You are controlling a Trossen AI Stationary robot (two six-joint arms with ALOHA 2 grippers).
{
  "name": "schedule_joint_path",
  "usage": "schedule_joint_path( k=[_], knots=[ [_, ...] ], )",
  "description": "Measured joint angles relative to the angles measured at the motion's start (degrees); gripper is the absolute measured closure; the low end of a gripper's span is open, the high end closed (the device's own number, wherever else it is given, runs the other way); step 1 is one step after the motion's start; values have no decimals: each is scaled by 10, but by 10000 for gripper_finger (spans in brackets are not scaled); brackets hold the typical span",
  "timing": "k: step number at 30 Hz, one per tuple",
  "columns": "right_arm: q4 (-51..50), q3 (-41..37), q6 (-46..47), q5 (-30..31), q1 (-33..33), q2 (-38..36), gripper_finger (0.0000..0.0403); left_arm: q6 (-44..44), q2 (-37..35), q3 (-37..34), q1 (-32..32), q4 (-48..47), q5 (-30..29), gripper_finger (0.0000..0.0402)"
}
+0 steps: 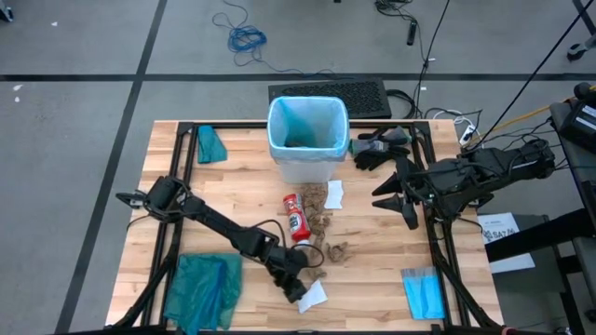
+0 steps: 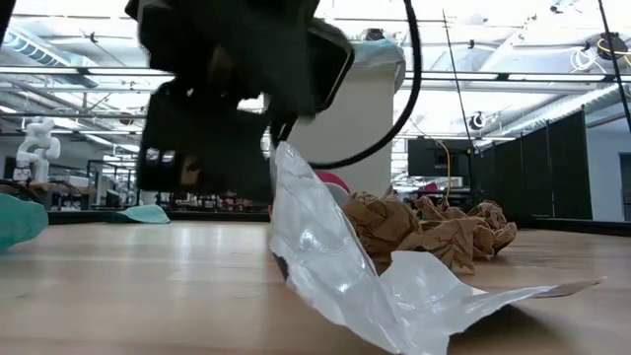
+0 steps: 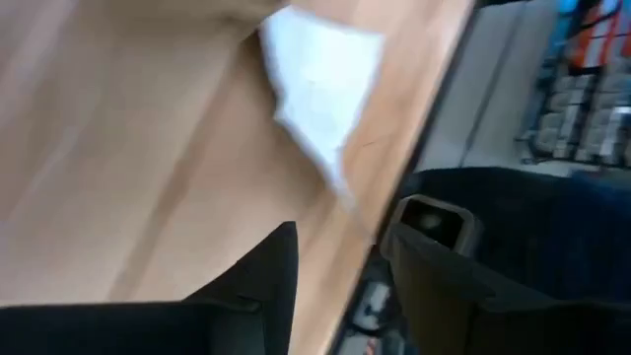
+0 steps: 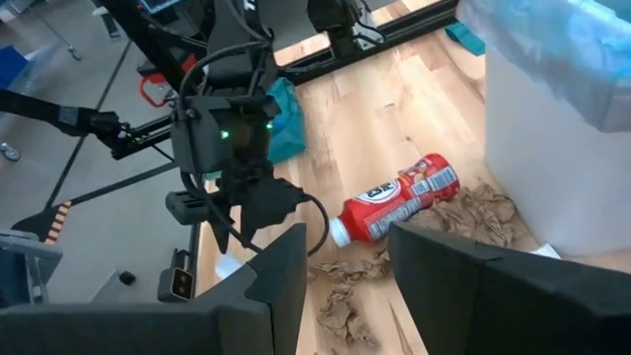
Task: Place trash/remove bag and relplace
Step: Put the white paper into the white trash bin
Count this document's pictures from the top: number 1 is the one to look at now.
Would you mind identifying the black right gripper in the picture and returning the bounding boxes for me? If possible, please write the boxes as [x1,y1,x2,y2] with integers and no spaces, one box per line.
[371,155,452,231]

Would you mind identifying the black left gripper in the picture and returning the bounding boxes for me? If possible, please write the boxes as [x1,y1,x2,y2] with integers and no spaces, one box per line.
[264,244,312,304]

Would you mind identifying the red chip can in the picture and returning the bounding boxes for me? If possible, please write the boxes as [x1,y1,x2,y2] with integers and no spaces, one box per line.
[282,193,312,247]

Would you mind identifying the large brown paper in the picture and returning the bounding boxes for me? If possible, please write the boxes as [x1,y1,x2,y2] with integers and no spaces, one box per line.
[299,182,332,248]

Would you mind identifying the white plastic trash bin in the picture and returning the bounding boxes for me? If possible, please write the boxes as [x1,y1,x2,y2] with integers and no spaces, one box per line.
[267,96,351,185]

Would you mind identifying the large teal trash bag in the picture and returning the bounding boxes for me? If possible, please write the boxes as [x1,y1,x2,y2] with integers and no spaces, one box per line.
[162,252,244,335]

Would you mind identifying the light blue trash bag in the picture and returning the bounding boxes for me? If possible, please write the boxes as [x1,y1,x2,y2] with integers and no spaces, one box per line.
[267,96,351,163]

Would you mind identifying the folded blue bag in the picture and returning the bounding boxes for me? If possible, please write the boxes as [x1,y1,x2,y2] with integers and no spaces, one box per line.
[400,266,447,321]

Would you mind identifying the small folded teal bag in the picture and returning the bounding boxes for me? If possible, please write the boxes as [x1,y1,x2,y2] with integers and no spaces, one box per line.
[196,124,229,165]

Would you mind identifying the black work glove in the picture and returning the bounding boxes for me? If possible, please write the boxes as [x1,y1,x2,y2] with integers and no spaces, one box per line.
[353,145,412,171]

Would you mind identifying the black gloves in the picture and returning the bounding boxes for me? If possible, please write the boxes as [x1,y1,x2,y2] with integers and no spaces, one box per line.
[347,126,413,157]

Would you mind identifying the white power strip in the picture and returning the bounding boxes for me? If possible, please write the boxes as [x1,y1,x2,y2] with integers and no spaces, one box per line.
[458,123,477,146]

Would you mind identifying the white printed paper sheet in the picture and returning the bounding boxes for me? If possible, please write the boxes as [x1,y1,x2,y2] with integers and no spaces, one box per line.
[477,212,536,275]

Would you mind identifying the black perforated computer case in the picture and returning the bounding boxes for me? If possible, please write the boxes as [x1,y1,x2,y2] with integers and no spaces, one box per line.
[268,77,393,120]

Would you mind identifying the black side table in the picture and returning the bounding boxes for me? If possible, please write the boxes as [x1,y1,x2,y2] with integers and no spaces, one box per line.
[483,181,596,335]

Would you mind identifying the black equipment box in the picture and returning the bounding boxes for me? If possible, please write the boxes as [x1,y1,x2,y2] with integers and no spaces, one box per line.
[549,82,596,154]

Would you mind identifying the black caster wheel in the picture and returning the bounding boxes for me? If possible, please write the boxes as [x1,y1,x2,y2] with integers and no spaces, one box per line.
[566,34,596,61]

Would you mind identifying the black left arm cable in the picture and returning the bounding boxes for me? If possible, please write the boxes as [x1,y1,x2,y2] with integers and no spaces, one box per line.
[253,217,326,270]

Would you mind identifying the black floor cable tangle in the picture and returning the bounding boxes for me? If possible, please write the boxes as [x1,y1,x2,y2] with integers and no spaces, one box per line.
[386,87,485,123]

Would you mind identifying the black metal table frame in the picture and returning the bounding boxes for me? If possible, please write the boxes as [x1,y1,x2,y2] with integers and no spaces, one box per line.
[111,119,507,335]

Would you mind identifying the yellow floor cable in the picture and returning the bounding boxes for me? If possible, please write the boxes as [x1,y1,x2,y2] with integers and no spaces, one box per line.
[493,85,596,134]

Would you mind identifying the thin black hanging cable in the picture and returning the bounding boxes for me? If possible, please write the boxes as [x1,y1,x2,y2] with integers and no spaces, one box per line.
[415,0,452,116]
[465,8,596,151]

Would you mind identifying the black cable bundle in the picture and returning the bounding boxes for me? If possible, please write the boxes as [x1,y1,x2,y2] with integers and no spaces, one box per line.
[374,0,420,29]

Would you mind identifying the blue coiled cable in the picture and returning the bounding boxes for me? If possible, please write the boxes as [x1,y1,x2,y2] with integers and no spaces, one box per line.
[211,0,355,81]

